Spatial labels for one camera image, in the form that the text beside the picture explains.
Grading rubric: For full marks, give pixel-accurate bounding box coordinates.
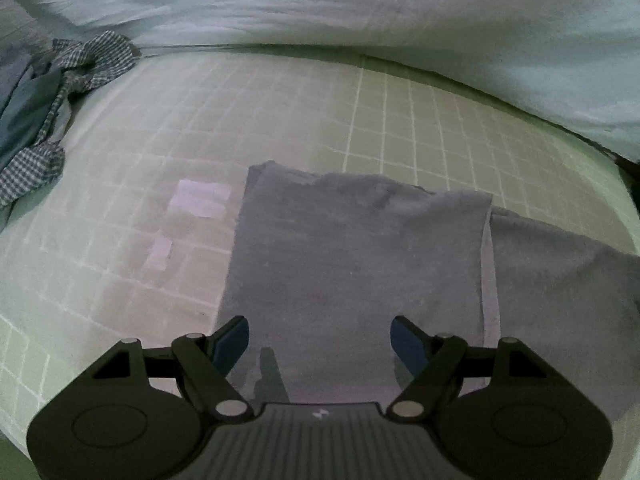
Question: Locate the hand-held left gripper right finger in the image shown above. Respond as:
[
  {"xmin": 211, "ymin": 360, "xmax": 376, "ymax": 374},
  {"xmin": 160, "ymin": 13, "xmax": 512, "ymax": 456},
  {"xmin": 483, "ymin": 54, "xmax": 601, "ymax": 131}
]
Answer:
[{"xmin": 386, "ymin": 315, "xmax": 548, "ymax": 419}]

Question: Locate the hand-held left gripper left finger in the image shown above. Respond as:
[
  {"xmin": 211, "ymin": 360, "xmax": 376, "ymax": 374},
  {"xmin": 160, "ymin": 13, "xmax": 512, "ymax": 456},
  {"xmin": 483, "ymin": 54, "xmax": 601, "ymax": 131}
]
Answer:
[{"xmin": 91, "ymin": 315, "xmax": 255, "ymax": 419}]

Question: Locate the light grey garment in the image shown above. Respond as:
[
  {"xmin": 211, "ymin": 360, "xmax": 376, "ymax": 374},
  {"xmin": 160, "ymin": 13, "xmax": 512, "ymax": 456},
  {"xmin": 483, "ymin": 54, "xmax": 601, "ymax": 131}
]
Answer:
[{"xmin": 215, "ymin": 160, "xmax": 640, "ymax": 423}]

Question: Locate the small white tape patch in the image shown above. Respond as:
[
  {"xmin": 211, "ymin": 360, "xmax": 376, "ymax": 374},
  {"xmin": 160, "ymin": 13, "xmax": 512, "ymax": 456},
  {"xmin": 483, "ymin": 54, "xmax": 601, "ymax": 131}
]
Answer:
[{"xmin": 148, "ymin": 237, "xmax": 174, "ymax": 272}]

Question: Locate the large white tape patch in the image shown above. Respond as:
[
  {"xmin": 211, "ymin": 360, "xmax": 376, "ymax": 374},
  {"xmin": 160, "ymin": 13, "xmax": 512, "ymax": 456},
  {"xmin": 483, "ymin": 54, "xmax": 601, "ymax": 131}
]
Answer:
[{"xmin": 167, "ymin": 178, "xmax": 234, "ymax": 219}]

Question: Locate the blue-grey garment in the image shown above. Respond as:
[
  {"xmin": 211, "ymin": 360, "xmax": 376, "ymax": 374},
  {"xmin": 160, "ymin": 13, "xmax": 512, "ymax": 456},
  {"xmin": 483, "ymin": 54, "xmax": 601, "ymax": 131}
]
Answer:
[{"xmin": 0, "ymin": 52, "xmax": 65, "ymax": 173}]

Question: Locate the checkered garment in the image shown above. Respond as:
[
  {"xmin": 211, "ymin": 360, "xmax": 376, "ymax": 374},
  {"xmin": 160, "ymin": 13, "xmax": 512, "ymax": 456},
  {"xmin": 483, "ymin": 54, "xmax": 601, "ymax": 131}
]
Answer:
[{"xmin": 0, "ymin": 30, "xmax": 139, "ymax": 208}]

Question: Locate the carrot print quilt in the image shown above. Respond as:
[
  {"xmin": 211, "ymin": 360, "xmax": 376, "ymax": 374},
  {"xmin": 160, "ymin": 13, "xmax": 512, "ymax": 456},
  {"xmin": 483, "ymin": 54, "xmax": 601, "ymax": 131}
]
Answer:
[{"xmin": 0, "ymin": 0, "xmax": 640, "ymax": 163}]

